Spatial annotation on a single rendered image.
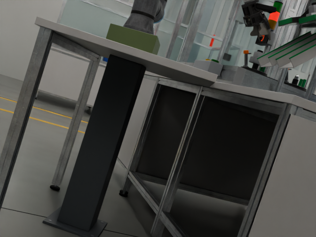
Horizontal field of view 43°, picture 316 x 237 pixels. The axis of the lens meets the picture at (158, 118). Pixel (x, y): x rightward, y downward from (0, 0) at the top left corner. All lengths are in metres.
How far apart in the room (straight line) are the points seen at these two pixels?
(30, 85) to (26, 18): 8.39
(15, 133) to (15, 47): 8.36
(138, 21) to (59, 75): 5.06
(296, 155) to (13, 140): 1.02
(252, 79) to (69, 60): 5.21
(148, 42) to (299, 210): 0.94
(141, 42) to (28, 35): 8.18
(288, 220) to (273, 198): 0.10
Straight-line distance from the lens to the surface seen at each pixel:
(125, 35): 1.86
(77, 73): 6.91
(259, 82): 1.97
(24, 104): 1.61
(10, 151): 1.65
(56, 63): 6.89
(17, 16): 9.99
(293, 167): 1.41
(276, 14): 2.40
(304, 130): 1.40
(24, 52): 9.94
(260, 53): 2.13
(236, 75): 1.90
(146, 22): 1.92
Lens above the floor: 0.73
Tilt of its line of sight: 4 degrees down
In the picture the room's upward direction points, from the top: 18 degrees clockwise
